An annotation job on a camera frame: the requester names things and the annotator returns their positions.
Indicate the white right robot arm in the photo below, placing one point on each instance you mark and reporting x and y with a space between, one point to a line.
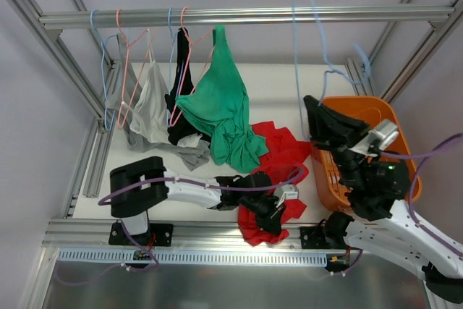
404 239

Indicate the blue hanger of grey top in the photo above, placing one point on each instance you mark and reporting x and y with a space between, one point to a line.
105 66

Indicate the pink hanger of white top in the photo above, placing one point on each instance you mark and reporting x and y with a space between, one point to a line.
126 70

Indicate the green tank top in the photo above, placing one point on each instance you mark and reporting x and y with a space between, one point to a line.
220 108

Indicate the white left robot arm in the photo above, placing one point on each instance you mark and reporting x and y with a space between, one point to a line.
141 185

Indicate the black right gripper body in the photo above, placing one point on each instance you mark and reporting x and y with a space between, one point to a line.
342 137

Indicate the white tank top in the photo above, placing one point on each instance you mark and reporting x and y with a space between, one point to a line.
148 128

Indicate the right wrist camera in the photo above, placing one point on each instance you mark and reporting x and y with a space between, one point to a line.
377 139

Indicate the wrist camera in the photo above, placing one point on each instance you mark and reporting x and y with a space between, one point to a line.
285 192
377 139

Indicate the white slotted cable duct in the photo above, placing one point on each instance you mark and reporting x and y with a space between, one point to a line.
194 257

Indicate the aluminium hanging rail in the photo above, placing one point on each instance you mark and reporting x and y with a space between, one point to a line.
244 16

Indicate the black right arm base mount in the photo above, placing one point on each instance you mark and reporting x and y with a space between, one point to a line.
312 238

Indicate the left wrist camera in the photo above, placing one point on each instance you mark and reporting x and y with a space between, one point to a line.
285 192

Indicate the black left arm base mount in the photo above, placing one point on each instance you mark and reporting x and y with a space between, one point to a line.
157 235

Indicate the aluminium table edge rail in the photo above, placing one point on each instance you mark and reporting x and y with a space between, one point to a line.
199 235

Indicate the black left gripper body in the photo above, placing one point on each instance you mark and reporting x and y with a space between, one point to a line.
270 215

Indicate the grey tank top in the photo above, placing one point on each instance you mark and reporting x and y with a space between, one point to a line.
192 158

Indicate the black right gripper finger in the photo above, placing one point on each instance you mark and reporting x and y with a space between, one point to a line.
336 129
311 104

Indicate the red tank top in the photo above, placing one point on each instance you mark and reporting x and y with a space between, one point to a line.
285 154

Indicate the pink hanger of green top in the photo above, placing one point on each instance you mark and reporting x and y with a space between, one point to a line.
177 112

